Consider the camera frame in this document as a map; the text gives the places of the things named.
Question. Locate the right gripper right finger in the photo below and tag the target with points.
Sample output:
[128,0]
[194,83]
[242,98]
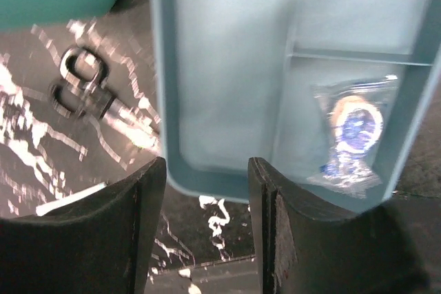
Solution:
[305,244]

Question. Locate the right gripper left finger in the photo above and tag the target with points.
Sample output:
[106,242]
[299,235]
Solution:
[99,244]

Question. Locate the small tape roll bag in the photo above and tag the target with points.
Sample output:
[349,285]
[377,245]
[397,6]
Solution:
[354,115]

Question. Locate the blue-grey divider tray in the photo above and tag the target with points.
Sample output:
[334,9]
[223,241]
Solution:
[235,79]

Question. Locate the black handled scissors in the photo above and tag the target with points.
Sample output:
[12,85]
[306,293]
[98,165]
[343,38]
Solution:
[82,93]

